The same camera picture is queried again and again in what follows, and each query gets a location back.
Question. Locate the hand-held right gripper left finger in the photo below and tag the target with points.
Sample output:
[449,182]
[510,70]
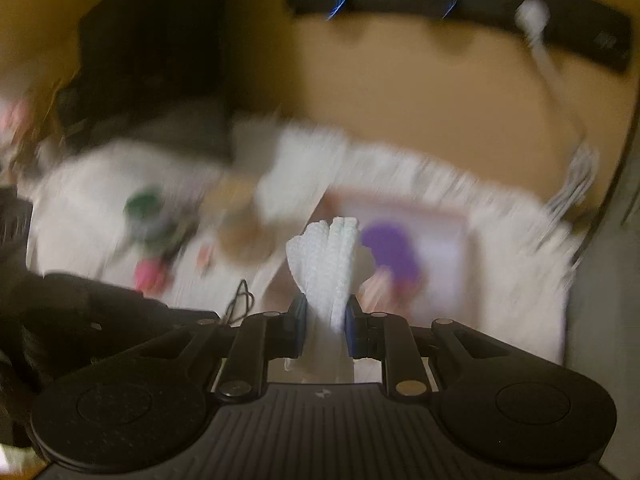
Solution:
[298,325]

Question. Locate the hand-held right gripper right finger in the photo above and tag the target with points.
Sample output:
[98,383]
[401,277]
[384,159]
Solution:
[352,325]

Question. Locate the white foam net sleeve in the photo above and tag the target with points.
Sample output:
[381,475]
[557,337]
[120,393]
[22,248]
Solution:
[325,270]

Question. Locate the purple and pink sponge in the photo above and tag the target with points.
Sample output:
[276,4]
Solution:
[395,245]

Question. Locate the pink cardboard box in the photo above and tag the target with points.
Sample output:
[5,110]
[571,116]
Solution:
[440,270]

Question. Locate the pink pig toy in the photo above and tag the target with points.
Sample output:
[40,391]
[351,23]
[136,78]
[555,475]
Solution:
[150,275]

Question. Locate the tall clear labelled jar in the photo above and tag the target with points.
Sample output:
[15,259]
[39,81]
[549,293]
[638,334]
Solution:
[245,235]

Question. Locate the green lidded jar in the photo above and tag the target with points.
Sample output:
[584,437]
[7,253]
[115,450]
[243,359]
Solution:
[145,207]

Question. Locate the pink hair clip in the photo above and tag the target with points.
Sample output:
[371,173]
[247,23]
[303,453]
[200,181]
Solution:
[205,259]

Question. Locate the white fringed tablecloth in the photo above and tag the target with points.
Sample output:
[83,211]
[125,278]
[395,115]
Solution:
[510,285]

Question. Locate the potted plant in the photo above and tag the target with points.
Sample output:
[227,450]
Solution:
[17,112]

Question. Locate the black monitor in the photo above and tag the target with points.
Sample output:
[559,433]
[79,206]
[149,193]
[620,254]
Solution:
[150,60]

